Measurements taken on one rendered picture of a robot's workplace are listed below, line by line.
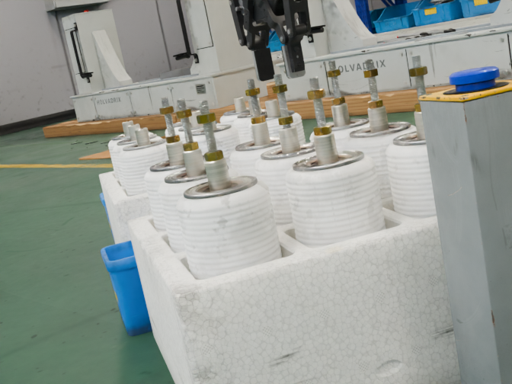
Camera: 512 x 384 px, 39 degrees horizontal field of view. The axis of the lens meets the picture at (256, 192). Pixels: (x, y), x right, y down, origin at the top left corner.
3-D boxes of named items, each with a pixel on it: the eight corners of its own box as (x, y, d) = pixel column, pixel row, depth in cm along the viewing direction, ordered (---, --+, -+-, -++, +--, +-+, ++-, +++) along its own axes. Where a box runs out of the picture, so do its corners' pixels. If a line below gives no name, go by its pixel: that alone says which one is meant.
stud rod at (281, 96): (285, 136, 88) (273, 74, 87) (292, 135, 88) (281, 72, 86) (284, 138, 87) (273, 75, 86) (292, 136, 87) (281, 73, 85)
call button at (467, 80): (483, 89, 63) (480, 65, 63) (511, 89, 60) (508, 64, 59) (443, 98, 62) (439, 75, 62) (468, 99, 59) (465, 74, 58)
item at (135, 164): (188, 233, 135) (168, 138, 131) (198, 244, 126) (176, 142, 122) (137, 247, 133) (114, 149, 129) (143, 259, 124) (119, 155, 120)
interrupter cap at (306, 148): (326, 144, 91) (324, 139, 91) (319, 155, 83) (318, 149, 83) (267, 153, 92) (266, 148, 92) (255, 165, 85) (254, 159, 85)
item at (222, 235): (199, 379, 74) (160, 207, 70) (223, 338, 83) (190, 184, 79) (291, 372, 72) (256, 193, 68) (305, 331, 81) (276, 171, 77)
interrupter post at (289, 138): (302, 151, 89) (298, 124, 88) (300, 155, 86) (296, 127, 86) (283, 154, 89) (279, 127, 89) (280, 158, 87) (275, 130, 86)
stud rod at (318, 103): (319, 150, 76) (306, 78, 75) (325, 148, 77) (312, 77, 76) (326, 150, 76) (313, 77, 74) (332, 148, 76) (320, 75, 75)
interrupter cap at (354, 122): (305, 135, 103) (304, 129, 102) (341, 123, 107) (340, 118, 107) (344, 133, 97) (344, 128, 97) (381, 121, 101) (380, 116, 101)
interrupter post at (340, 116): (331, 130, 102) (326, 107, 101) (342, 126, 104) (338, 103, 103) (343, 129, 100) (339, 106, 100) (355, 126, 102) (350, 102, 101)
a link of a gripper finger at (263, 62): (270, 47, 88) (276, 78, 89) (267, 47, 89) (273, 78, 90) (254, 50, 87) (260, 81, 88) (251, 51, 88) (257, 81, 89)
